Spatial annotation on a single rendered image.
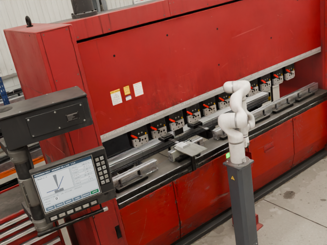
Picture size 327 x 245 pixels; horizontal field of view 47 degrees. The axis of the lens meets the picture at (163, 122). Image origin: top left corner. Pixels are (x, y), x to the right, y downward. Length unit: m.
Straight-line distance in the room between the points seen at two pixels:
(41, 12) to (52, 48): 4.77
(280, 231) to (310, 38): 2.17
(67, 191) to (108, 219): 0.80
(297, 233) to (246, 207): 0.86
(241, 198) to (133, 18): 1.68
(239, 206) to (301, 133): 1.70
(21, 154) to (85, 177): 0.40
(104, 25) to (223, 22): 1.22
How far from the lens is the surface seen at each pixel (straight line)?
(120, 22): 2.98
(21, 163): 2.37
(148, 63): 3.15
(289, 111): 4.40
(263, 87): 4.14
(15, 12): 7.17
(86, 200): 2.42
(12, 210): 3.29
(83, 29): 2.85
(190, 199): 3.66
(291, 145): 4.58
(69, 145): 2.72
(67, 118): 2.23
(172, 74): 3.30
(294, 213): 4.24
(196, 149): 3.41
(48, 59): 2.57
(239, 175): 3.10
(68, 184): 2.35
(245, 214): 3.30
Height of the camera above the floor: 2.52
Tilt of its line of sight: 22 degrees down
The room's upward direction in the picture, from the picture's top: 10 degrees counter-clockwise
